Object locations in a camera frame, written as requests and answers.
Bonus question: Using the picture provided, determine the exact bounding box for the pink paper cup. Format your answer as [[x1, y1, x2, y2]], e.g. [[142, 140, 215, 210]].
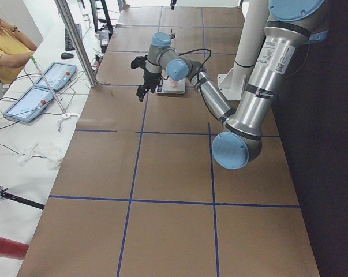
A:
[[168, 77, 178, 87]]

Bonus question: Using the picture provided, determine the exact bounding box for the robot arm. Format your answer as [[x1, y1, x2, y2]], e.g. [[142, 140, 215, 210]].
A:
[[131, 1, 330, 170]]

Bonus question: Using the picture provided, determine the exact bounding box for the silver kitchen scale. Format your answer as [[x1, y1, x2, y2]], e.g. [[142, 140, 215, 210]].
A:
[[155, 78, 185, 95]]

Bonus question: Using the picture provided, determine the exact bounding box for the red cylinder tube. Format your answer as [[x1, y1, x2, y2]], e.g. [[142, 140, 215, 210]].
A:
[[0, 237, 29, 260]]

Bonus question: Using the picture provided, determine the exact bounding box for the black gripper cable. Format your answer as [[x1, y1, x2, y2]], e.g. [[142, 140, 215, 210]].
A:
[[160, 48, 212, 81]]

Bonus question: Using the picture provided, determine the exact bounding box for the upper teach pendant tablet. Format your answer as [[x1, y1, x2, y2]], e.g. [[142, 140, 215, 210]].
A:
[[44, 62, 77, 92]]

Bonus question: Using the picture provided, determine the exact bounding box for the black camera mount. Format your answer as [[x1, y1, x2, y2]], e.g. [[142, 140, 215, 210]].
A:
[[130, 55, 147, 70]]

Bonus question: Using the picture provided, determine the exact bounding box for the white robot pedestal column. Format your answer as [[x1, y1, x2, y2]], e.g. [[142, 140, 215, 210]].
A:
[[218, 0, 270, 100]]

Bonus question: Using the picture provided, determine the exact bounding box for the brown paper table cover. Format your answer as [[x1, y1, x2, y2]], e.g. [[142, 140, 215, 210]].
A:
[[18, 7, 319, 276]]

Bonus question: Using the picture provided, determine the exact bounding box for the teach pendant tablet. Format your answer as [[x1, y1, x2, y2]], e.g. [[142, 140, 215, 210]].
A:
[[3, 86, 54, 123], [44, 62, 77, 92]]

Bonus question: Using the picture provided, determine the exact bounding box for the aluminium frame post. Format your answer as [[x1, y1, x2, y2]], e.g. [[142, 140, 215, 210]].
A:
[[55, 0, 98, 88]]

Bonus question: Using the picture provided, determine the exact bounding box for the person in yellow shirt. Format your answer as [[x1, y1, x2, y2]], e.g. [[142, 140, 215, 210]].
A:
[[0, 18, 38, 85]]

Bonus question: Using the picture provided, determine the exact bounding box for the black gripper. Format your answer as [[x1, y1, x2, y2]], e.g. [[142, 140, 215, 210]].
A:
[[136, 68, 162, 102]]

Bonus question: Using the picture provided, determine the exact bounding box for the long reacher grabber tool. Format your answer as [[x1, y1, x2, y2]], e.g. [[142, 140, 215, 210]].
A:
[[30, 55, 80, 132]]

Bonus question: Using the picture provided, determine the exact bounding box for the crumpled white tissue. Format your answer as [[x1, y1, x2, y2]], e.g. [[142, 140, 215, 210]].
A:
[[18, 140, 65, 170]]

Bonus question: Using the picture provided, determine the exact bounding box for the black tripod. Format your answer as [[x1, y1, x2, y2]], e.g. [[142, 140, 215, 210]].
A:
[[0, 186, 45, 210]]

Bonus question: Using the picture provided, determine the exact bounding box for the lower teach pendant tablet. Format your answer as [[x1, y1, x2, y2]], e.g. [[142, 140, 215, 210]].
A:
[[3, 86, 54, 123]]

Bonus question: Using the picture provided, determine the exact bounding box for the clear glass sauce bottle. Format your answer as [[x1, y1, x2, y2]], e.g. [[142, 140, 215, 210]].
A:
[[169, 29, 176, 40]]

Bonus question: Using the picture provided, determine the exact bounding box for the black keyboard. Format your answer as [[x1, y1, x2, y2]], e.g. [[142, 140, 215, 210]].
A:
[[65, 23, 83, 51]]

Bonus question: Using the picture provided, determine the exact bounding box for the black computer mouse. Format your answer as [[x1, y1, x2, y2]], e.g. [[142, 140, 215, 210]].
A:
[[60, 52, 74, 60]]

